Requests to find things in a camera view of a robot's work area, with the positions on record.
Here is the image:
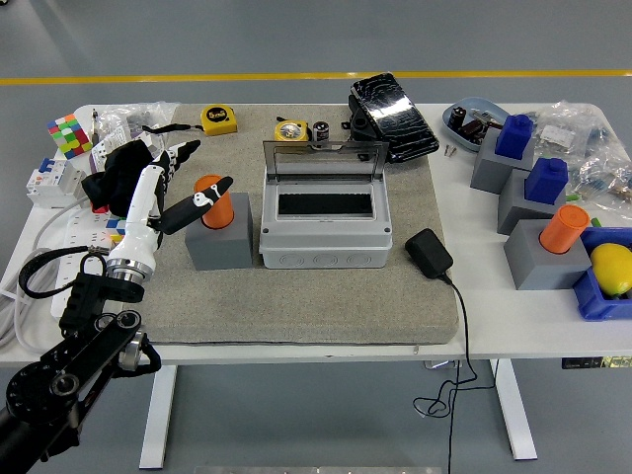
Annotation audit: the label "grey electrical junction box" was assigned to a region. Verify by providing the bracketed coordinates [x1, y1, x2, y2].
[259, 167, 394, 271]

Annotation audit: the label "black power adapter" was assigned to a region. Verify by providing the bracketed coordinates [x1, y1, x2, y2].
[404, 227, 454, 281]

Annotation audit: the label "white table leg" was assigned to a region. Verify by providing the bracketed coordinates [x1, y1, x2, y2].
[491, 358, 538, 461]
[139, 364, 178, 470]

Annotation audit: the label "clear bag of white parts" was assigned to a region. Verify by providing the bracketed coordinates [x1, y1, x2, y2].
[531, 100, 604, 160]

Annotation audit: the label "yellow round tape measure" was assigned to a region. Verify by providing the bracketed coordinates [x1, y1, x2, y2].
[274, 118, 312, 145]

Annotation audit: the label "grey-brown mat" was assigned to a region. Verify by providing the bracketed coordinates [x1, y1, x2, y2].
[120, 102, 460, 347]

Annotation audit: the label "white circuit breaker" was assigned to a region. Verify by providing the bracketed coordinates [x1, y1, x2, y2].
[25, 156, 88, 209]

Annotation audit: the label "large colourful puzzle cube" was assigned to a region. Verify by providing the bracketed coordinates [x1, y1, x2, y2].
[46, 113, 95, 160]

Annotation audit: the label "yellow square tape measure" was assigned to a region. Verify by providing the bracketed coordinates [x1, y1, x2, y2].
[141, 105, 238, 137]

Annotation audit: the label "blue bottle-shaped block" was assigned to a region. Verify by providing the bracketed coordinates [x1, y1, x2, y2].
[523, 157, 569, 204]
[495, 114, 536, 161]

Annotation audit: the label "clear hinged box lid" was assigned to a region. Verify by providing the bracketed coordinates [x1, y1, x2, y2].
[262, 139, 389, 182]

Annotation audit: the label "black adapter cord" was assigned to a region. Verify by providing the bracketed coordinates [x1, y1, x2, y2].
[412, 273, 495, 474]

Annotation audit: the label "white power cable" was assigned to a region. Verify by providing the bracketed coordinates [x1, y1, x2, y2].
[0, 196, 91, 355]

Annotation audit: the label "brown electronic parts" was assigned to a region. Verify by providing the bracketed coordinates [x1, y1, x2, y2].
[461, 118, 490, 145]

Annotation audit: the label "blue-grey oval tray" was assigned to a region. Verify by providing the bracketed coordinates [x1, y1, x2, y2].
[441, 96, 510, 153]

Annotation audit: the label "clear plastic bag of parts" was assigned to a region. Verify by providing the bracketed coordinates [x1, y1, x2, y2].
[96, 101, 182, 164]

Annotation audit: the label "black table control panel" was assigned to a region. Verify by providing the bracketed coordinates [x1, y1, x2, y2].
[561, 355, 632, 370]

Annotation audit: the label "small colourful puzzle cube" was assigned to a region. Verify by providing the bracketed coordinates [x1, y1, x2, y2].
[105, 216, 130, 246]

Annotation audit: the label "yellow lemon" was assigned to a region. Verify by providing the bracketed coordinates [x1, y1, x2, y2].
[590, 242, 632, 298]

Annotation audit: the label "grey block with round hole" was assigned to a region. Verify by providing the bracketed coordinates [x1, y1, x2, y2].
[185, 192, 254, 272]

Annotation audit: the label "grey block holder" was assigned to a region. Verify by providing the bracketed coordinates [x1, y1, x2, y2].
[469, 128, 537, 195]
[503, 218, 593, 291]
[497, 169, 569, 236]

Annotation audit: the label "white power strip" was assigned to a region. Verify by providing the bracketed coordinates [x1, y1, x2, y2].
[48, 197, 130, 320]

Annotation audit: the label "black cloth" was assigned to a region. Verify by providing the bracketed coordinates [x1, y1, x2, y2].
[81, 140, 160, 218]

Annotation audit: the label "orange cylinder battery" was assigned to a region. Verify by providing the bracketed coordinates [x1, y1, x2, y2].
[194, 174, 234, 231]
[538, 204, 592, 255]

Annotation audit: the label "blue storage bin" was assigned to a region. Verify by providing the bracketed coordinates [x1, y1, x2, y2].
[572, 226, 632, 322]

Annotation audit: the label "clear bag of resistors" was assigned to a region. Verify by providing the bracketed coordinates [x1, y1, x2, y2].
[567, 125, 632, 214]

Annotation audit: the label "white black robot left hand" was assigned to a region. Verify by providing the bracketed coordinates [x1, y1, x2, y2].
[105, 139, 233, 272]

